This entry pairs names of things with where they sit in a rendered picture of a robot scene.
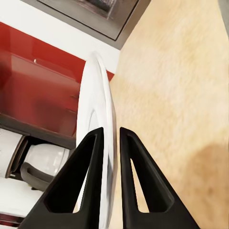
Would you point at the water glass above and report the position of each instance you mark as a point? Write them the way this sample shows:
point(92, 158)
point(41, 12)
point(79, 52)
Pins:
point(72, 105)

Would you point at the fridge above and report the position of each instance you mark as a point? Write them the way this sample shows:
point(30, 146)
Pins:
point(17, 198)

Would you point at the coffee maker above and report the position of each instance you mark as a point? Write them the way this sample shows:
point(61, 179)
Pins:
point(31, 153)

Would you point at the saucer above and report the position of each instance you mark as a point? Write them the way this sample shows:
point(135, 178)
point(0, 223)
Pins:
point(96, 109)

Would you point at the fixed window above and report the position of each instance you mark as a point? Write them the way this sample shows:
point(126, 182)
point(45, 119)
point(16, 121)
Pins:
point(110, 21)

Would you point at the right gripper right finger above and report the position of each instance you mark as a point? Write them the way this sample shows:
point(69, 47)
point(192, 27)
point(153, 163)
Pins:
point(166, 209)

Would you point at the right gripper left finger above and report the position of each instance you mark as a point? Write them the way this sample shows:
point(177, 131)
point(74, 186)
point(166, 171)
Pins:
point(54, 209)

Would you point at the countertop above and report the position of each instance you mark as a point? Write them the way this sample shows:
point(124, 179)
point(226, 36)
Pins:
point(171, 87)

